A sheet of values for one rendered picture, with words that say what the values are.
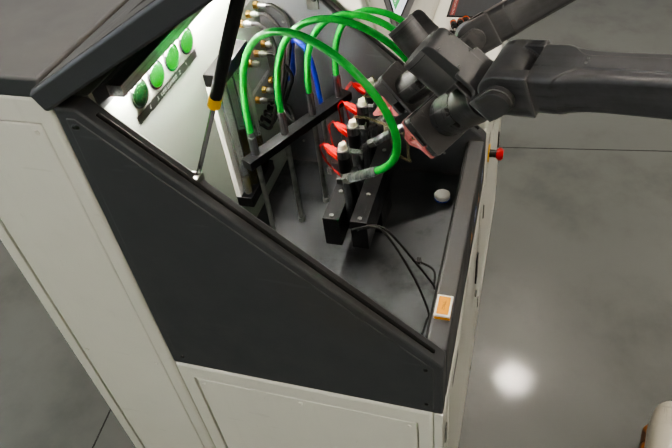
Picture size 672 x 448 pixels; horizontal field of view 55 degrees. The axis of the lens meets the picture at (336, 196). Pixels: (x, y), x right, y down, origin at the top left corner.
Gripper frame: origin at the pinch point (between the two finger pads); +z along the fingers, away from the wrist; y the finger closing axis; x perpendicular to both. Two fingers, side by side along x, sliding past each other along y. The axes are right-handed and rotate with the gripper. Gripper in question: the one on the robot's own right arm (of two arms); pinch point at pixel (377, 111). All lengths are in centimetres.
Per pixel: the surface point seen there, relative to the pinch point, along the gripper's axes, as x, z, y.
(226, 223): 37.9, 4.3, 5.8
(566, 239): -104, 70, -104
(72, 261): 47, 41, 19
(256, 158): 8.1, 28.1, 8.4
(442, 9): -90, 36, 0
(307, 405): 36, 37, -36
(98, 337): 48, 62, 3
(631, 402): -43, 43, -130
